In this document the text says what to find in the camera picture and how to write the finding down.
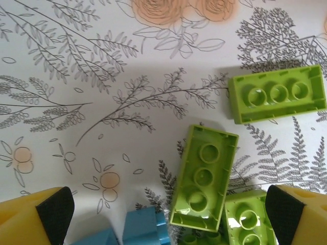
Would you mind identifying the floral table cover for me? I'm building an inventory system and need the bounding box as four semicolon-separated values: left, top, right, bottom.
0;0;327;245

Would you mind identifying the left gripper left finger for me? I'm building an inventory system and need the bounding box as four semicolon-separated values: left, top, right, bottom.
0;186;76;245

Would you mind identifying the small green lego brick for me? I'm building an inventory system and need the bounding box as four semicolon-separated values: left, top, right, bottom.
178;231;225;245

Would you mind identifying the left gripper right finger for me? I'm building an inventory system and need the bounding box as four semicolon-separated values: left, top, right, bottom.
265;184;327;245

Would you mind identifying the blue lego brick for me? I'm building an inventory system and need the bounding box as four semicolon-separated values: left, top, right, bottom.
124;206;171;245

